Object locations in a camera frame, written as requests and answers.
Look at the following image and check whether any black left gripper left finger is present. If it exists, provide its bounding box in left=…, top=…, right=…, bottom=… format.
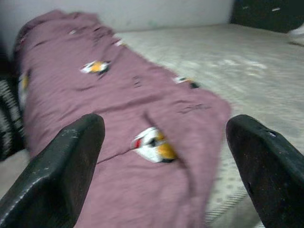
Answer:
left=0, top=113, right=106, bottom=228

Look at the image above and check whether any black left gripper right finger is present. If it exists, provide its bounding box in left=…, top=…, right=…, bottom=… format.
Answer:
left=225, top=114, right=304, bottom=228

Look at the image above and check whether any purple patterned blanket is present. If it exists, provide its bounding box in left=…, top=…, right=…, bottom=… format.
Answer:
left=13, top=9, right=232, bottom=228

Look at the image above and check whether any white quilted mattress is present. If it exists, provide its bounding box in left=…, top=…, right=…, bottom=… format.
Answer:
left=0, top=22, right=304, bottom=228

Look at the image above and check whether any white pillow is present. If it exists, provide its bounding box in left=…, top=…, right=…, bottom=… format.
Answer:
left=287, top=25, right=304, bottom=46

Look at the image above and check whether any black tufted headboard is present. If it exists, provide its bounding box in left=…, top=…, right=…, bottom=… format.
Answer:
left=229, top=0, right=304, bottom=34

